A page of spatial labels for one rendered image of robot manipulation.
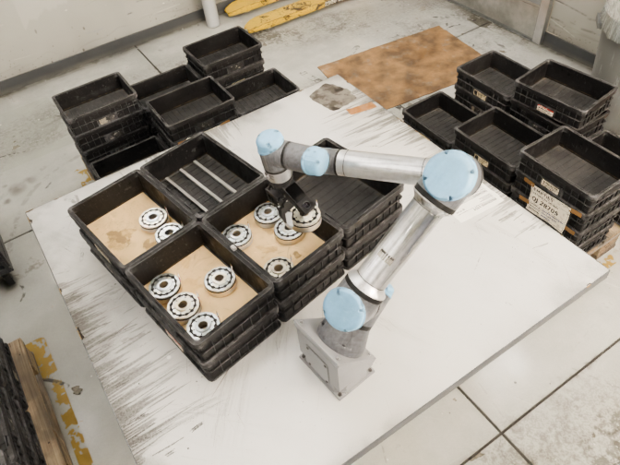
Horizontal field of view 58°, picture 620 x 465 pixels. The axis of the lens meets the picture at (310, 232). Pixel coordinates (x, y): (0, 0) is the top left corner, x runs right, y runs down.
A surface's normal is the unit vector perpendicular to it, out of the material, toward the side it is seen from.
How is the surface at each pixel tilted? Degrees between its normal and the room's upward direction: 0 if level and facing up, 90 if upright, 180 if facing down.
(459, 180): 42
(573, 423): 0
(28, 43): 90
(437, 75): 0
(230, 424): 0
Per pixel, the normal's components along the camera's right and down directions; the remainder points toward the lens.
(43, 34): 0.55, 0.58
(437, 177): -0.33, -0.02
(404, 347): -0.07, -0.67
